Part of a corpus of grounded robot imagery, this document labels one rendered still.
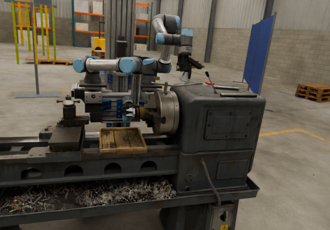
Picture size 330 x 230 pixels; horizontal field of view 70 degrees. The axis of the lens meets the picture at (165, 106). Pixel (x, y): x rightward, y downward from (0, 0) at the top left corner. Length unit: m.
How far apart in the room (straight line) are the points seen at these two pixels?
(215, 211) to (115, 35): 1.69
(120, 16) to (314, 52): 11.03
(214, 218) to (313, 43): 11.31
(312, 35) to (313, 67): 1.42
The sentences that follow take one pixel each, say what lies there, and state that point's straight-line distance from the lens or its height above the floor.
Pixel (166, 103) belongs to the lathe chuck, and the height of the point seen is 1.18.
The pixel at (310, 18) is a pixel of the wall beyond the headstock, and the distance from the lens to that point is 13.07.
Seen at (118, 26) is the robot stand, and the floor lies 1.65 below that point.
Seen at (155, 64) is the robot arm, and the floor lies 1.35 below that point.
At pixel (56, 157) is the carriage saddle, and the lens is 1.50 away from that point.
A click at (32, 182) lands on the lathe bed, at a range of 1.68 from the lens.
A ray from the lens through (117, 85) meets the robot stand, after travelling 2.25.
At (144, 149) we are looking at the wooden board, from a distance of 1.55.
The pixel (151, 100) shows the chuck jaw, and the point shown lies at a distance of 1.66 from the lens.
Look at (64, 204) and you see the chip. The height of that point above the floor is 0.54.
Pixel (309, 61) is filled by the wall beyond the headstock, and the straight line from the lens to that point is 12.68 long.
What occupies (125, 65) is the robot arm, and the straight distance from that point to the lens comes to 1.76.
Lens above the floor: 1.60
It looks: 16 degrees down
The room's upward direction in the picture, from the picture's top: 5 degrees clockwise
